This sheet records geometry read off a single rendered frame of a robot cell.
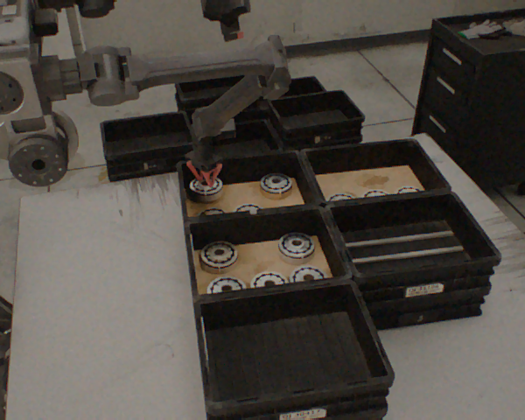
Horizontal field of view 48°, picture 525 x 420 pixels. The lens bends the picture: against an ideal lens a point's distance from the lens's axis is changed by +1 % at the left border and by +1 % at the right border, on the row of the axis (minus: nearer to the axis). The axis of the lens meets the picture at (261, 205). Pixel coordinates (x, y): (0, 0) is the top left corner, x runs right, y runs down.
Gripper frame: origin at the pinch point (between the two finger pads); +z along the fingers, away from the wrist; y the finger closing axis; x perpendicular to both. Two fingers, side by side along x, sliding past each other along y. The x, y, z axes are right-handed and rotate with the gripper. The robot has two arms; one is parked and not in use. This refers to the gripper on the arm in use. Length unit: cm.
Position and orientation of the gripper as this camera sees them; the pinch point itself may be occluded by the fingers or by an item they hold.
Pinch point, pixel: (206, 181)
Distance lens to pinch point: 185.8
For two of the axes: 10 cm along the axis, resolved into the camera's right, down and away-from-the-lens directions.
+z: 0.2, 8.2, 5.8
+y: -7.4, -3.8, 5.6
